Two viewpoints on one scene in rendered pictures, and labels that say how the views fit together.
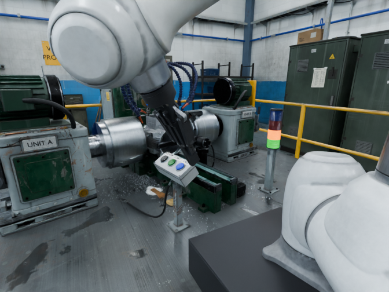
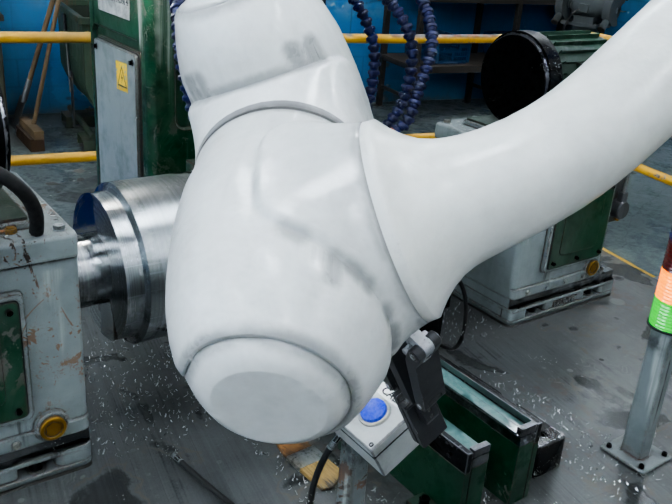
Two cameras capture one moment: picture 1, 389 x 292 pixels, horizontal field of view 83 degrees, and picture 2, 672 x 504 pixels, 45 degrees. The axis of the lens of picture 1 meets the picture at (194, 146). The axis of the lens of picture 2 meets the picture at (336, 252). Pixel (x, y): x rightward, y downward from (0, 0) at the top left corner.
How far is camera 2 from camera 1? 0.24 m
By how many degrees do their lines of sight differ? 7
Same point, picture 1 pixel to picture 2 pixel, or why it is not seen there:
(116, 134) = (161, 244)
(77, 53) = (252, 405)
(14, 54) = not seen: outside the picture
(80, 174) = (47, 373)
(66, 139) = (13, 269)
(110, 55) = (329, 417)
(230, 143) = (523, 265)
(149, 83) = not seen: hidden behind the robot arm
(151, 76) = not seen: hidden behind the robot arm
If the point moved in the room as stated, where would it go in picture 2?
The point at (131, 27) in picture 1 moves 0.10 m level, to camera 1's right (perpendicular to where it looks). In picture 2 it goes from (381, 340) to (618, 362)
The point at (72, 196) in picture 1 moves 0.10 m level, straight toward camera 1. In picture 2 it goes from (18, 438) to (31, 483)
